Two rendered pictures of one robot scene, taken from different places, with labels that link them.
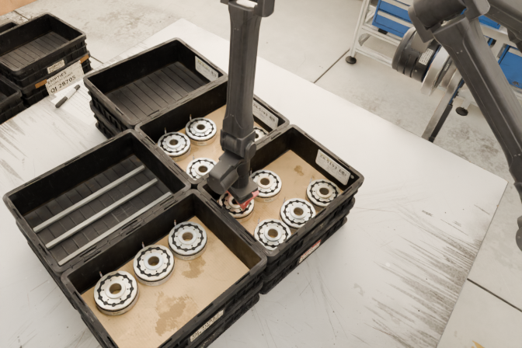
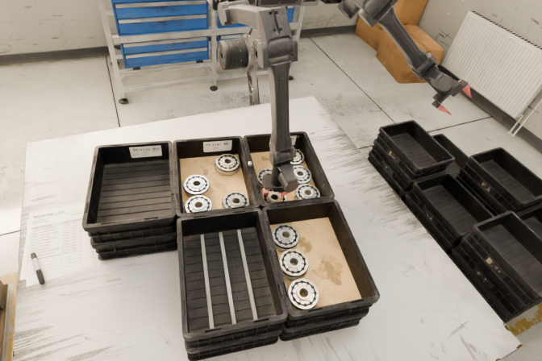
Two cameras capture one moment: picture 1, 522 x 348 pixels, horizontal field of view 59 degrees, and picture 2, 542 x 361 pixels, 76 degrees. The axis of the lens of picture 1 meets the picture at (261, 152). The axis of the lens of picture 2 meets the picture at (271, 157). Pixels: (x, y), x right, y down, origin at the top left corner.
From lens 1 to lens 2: 0.92 m
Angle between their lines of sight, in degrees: 41
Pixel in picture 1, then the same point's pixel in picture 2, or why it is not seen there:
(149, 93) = (124, 198)
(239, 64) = (285, 100)
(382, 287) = (343, 176)
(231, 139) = (284, 153)
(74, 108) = (58, 270)
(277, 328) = not seen: hidden behind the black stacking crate
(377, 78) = (152, 101)
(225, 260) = (308, 226)
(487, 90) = (404, 34)
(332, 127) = (227, 131)
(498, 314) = not seen: hidden behind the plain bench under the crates
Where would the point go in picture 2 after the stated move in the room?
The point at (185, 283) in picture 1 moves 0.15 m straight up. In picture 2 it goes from (312, 255) to (321, 231)
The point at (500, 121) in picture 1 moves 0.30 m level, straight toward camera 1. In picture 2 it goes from (410, 45) to (471, 94)
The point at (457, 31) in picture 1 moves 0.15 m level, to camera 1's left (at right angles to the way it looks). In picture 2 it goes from (390, 13) to (370, 26)
